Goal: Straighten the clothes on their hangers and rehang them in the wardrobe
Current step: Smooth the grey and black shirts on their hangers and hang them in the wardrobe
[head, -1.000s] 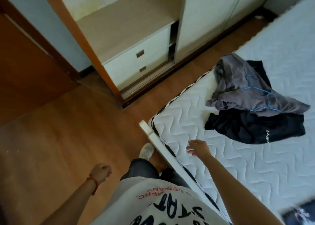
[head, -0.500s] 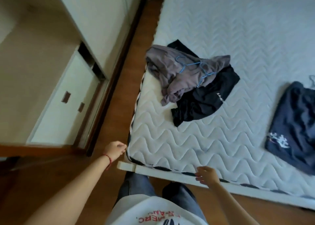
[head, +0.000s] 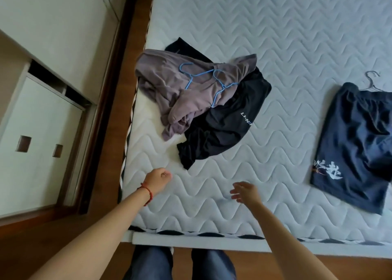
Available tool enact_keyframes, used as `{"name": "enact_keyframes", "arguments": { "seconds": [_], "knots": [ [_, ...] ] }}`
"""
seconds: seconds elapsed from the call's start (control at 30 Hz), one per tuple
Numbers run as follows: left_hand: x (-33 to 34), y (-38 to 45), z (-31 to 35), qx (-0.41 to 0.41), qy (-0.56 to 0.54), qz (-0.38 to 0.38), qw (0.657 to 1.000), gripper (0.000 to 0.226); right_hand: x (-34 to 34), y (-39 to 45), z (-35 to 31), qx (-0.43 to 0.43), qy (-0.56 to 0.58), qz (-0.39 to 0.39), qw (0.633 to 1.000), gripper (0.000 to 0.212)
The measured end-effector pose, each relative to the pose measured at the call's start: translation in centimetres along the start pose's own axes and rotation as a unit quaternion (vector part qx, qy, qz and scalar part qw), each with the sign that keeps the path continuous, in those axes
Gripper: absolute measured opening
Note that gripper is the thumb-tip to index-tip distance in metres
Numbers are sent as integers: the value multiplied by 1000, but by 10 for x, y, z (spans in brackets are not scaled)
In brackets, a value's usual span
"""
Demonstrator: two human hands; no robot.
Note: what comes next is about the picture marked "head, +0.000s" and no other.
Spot person's left hand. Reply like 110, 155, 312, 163
142, 167, 173, 198

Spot person's right hand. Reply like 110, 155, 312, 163
229, 182, 263, 210

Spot black Li-Ning t-shirt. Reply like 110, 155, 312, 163
165, 37, 272, 171

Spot grey t-shirt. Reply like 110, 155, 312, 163
134, 49, 258, 142

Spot blue wire hanger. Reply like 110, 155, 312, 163
179, 62, 215, 90
210, 69, 239, 108

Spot navy printed shorts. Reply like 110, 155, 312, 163
310, 82, 392, 216

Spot purple wire hanger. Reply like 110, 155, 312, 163
358, 71, 385, 92

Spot white and brown wardrobe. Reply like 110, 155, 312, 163
0, 0, 138, 228

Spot person's left forearm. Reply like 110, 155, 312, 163
29, 188, 152, 280

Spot person's right forearm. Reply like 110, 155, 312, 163
249, 202, 339, 280

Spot person's dark jeans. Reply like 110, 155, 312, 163
122, 245, 237, 280

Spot white wardrobe drawer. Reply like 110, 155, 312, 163
40, 99, 85, 210
0, 76, 59, 216

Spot white quilted mattress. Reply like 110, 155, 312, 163
118, 0, 392, 247

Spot red bead bracelet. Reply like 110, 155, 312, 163
137, 182, 154, 207

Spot white bed frame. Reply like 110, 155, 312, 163
121, 229, 392, 259

